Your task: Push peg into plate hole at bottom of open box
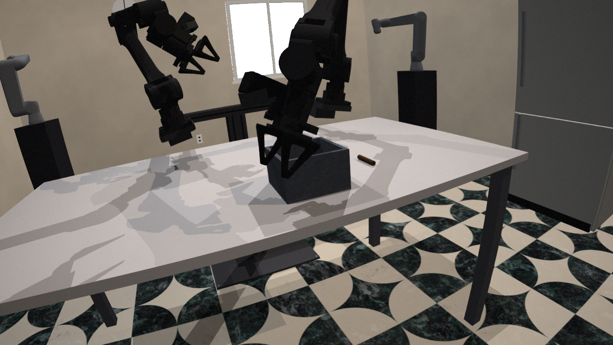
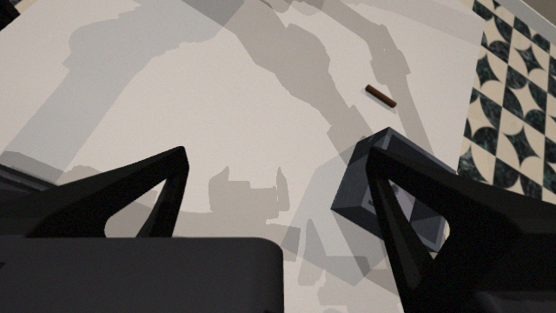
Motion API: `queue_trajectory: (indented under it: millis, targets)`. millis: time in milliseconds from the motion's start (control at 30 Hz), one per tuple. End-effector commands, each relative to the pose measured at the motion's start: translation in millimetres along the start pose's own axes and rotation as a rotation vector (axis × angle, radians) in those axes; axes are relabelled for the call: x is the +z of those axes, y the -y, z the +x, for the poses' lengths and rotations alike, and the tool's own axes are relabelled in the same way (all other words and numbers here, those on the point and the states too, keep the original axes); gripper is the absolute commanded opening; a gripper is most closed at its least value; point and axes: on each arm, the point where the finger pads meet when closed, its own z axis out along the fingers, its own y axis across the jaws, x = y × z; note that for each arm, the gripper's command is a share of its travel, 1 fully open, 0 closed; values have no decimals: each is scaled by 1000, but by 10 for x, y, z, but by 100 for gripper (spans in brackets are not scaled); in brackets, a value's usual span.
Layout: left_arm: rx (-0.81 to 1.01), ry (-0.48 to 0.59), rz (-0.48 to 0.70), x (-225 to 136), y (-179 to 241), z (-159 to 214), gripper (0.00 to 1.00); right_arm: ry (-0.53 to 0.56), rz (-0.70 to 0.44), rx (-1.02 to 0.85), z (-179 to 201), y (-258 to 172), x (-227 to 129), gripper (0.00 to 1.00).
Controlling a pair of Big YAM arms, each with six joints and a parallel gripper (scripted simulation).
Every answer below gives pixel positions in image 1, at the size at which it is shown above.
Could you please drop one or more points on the brown wooden peg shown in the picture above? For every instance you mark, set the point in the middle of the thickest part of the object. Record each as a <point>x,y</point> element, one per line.
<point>367,160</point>

